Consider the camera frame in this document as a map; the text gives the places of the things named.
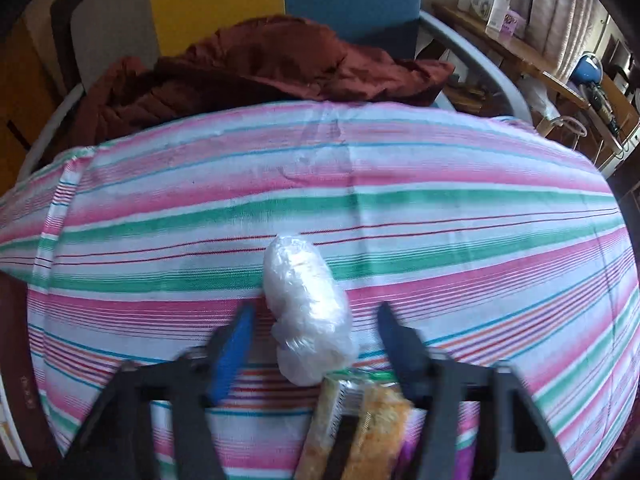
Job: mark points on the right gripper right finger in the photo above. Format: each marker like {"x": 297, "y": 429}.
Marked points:
{"x": 513, "y": 440}

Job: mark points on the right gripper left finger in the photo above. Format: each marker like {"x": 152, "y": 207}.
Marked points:
{"x": 115, "y": 440}

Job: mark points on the green snack bar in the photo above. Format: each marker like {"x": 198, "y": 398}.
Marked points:
{"x": 358, "y": 427}

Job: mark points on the white plastic-wrapped bundle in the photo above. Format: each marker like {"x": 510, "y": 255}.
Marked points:
{"x": 312, "y": 318}

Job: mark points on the purple wrapped candy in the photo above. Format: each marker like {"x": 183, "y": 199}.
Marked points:
{"x": 453, "y": 464}

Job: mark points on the striped bed sheet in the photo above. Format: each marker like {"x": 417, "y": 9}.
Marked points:
{"x": 494, "y": 243}

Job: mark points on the wooden desk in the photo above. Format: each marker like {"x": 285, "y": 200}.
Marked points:
{"x": 525, "y": 60}

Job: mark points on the wooden wardrobe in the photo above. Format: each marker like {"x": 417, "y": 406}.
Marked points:
{"x": 28, "y": 97}

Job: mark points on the maroon cloth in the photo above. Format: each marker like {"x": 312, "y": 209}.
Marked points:
{"x": 262, "y": 60}

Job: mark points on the patterned curtain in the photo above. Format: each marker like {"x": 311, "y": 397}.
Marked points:
{"x": 559, "y": 31}

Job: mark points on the tricolour armchair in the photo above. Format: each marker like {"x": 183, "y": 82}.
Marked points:
{"x": 101, "y": 31}

